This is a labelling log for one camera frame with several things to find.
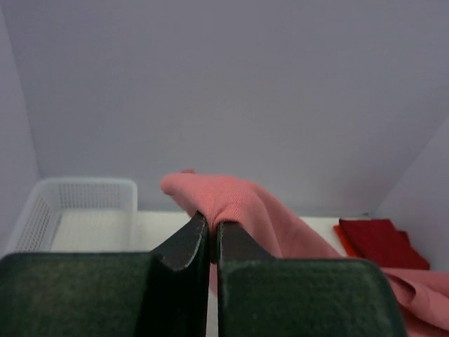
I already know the pink t shirt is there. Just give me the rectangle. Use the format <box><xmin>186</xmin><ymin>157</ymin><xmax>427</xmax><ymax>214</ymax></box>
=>
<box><xmin>161</xmin><ymin>171</ymin><xmax>448</xmax><ymax>336</ymax></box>

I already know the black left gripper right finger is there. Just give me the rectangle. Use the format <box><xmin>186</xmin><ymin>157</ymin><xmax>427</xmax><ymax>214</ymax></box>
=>
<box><xmin>216</xmin><ymin>223</ymin><xmax>407</xmax><ymax>336</ymax></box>

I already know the folded dark red t shirt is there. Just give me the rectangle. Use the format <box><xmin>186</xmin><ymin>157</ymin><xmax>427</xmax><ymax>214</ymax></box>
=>
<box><xmin>337</xmin><ymin>218</ymin><xmax>430</xmax><ymax>270</ymax></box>

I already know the folded orange t shirt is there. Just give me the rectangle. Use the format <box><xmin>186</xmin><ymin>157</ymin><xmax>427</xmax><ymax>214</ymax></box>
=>
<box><xmin>333</xmin><ymin>225</ymin><xmax>360</xmax><ymax>258</ymax></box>

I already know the white plastic basket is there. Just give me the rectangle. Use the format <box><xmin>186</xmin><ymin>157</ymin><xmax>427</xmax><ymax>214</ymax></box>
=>
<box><xmin>4</xmin><ymin>178</ymin><xmax>138</xmax><ymax>254</ymax></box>

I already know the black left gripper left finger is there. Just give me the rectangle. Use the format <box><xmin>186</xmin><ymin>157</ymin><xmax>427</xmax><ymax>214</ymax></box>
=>
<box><xmin>1</xmin><ymin>213</ymin><xmax>210</xmax><ymax>336</ymax></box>

